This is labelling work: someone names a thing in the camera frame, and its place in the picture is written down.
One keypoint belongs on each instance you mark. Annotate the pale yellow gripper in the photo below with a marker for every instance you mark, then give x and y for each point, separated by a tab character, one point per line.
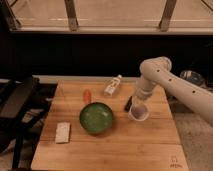
139	105

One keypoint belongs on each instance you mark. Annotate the white ceramic cup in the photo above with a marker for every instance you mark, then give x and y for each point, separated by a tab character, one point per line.
138	115

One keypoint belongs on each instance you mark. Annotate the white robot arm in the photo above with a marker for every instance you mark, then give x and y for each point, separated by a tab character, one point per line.
157	71

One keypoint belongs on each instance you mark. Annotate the black rectangular block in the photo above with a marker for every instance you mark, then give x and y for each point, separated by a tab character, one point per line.
128	104

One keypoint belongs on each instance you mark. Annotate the white plastic bottle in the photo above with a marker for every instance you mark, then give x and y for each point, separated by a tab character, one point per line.
113	85

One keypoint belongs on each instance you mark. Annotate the green bowl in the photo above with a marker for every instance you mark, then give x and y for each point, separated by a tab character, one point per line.
96	117

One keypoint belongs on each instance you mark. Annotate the orange carrot toy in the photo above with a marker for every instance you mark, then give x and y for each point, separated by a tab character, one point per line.
87	97

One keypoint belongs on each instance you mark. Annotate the grey round tape roll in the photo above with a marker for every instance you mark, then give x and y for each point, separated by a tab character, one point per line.
192	77

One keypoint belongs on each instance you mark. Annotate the white sponge block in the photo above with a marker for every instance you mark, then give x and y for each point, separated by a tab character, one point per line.
62	132

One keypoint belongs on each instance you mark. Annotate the black chair frame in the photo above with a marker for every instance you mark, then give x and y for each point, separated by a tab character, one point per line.
21	107

